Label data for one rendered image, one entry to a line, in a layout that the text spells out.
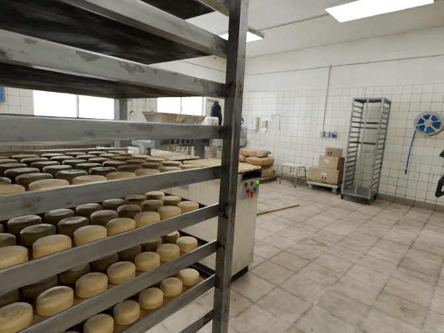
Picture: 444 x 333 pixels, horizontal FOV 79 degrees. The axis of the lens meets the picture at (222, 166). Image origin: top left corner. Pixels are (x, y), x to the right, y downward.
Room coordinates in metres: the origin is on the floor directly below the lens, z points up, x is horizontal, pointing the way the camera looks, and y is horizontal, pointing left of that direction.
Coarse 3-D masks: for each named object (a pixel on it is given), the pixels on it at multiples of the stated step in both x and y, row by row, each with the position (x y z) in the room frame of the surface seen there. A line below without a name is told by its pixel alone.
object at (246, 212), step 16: (176, 192) 2.31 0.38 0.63; (192, 192) 2.19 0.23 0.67; (208, 192) 2.08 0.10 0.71; (240, 208) 1.99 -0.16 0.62; (256, 208) 2.18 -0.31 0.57; (208, 224) 2.07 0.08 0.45; (240, 224) 2.00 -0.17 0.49; (208, 240) 2.06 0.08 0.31; (240, 240) 2.01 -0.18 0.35; (208, 256) 2.06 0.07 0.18; (240, 256) 2.03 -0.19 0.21; (208, 272) 2.09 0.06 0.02; (240, 272) 2.09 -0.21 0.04
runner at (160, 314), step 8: (208, 280) 0.59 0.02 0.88; (192, 288) 0.55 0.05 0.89; (200, 288) 0.57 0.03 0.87; (208, 288) 0.59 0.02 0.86; (184, 296) 0.53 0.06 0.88; (192, 296) 0.55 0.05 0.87; (168, 304) 0.50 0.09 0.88; (176, 304) 0.51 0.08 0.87; (184, 304) 0.53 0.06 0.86; (160, 312) 0.48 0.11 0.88; (168, 312) 0.50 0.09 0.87; (144, 320) 0.45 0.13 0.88; (152, 320) 0.46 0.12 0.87; (160, 320) 0.48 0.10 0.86; (128, 328) 0.42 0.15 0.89; (136, 328) 0.44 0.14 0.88; (144, 328) 0.45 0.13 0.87
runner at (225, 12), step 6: (198, 0) 0.57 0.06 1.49; (204, 0) 0.57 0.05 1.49; (210, 0) 0.57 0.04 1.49; (216, 0) 0.58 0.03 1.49; (222, 0) 0.59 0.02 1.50; (228, 0) 0.61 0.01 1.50; (210, 6) 0.60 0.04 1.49; (216, 6) 0.60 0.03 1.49; (222, 6) 0.60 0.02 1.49; (228, 6) 0.61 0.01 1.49; (222, 12) 0.63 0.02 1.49; (228, 12) 0.62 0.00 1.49
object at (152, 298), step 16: (176, 272) 0.64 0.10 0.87; (192, 272) 0.62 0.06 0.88; (160, 288) 0.58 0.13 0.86; (176, 288) 0.56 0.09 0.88; (128, 304) 0.49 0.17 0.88; (144, 304) 0.51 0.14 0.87; (160, 304) 0.52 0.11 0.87; (96, 320) 0.44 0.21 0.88; (112, 320) 0.45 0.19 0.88; (128, 320) 0.46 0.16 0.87
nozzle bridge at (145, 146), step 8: (136, 144) 2.36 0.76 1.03; (144, 144) 2.29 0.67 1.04; (152, 144) 2.22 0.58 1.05; (160, 144) 2.31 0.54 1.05; (168, 144) 2.36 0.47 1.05; (176, 144) 2.43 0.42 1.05; (184, 144) 2.51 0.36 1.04; (192, 144) 2.59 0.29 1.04; (200, 144) 2.67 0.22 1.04; (208, 144) 2.73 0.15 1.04; (144, 152) 2.29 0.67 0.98; (200, 152) 2.81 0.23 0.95
